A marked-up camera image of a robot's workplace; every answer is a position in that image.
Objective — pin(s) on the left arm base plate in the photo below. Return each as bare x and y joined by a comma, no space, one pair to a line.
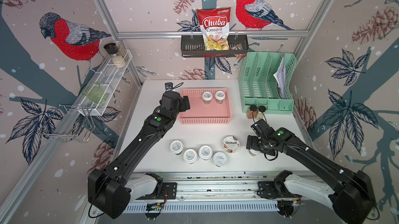
165,190

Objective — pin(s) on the white yogurt bottle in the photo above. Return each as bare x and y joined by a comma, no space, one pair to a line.
207,97
253,152
220,97

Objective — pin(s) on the pink plastic basket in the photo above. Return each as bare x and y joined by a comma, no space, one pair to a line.
201,113

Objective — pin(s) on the red Chuba chips bag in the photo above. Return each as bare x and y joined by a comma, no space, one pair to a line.
215,27

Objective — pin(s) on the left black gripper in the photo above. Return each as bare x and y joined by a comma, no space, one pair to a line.
183,106

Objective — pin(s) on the orange spice bottle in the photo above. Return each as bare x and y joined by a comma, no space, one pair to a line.
252,112

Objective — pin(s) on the black wire wall basket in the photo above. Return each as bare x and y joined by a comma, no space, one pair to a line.
194,47

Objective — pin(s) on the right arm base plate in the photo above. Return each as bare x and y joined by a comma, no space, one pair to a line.
271,190

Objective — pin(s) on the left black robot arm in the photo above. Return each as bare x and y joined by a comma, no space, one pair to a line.
106,188

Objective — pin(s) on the Chobani yogurt cup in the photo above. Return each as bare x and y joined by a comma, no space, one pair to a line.
231,144

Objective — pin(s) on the beige spice bottle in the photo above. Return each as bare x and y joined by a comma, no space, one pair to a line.
261,112

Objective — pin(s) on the green plastic file organizer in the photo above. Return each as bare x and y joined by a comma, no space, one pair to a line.
258,85

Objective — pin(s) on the white wire wall shelf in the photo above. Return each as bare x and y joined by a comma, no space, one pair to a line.
109,78

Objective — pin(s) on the wire rack hanger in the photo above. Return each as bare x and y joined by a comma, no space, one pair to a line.
65,130

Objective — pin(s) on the papers in organizer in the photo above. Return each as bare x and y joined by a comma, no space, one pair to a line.
280,76

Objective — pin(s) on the green glass cup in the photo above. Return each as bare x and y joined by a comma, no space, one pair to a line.
95,93

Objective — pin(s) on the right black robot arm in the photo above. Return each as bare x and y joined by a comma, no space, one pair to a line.
350,195

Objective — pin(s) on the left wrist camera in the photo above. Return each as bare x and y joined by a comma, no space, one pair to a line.
169,86

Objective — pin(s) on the green yogurt cup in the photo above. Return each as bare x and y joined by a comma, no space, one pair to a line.
205,152
190,156
220,159
176,147

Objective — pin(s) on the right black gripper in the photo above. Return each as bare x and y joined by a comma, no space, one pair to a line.
252,145

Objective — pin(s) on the black lid spice jar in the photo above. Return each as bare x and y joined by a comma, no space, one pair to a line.
116,58

